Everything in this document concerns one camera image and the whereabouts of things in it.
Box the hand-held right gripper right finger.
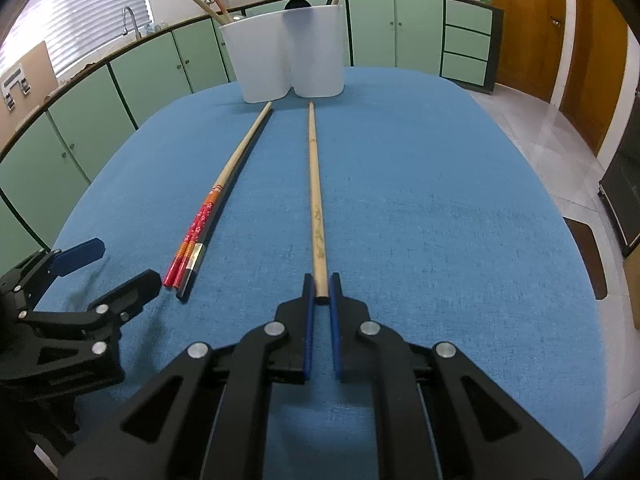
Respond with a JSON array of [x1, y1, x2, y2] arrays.
[[328, 272, 585, 480]]

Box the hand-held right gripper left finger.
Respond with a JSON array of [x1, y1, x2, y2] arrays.
[[60, 272, 317, 480]]

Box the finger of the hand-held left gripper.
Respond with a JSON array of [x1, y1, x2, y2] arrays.
[[20, 269, 163, 356], [0, 238, 106, 311]]

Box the white two-compartment utensil holder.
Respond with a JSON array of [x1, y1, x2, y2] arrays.
[[219, 4, 346, 104]]

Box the blue table cloth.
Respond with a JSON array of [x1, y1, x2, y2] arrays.
[[37, 66, 608, 480]]

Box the green base cabinets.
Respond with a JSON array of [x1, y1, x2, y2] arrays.
[[0, 0, 505, 256]]

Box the brown cardboard board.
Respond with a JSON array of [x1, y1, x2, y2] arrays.
[[0, 41, 60, 126]]

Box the chrome kitchen faucet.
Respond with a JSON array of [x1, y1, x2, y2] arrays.
[[122, 6, 142, 40]]

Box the white window blinds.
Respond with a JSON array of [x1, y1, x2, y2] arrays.
[[2, 0, 153, 78]]

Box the brown floor mat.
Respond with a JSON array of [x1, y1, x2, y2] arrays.
[[562, 217, 608, 301]]

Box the black glass-front cabinet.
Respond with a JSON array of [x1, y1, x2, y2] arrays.
[[599, 90, 640, 261]]

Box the wooden door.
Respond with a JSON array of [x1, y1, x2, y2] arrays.
[[487, 0, 568, 103], [557, 0, 630, 156]]

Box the white wall-mount device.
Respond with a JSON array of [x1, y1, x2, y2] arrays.
[[0, 62, 31, 108]]

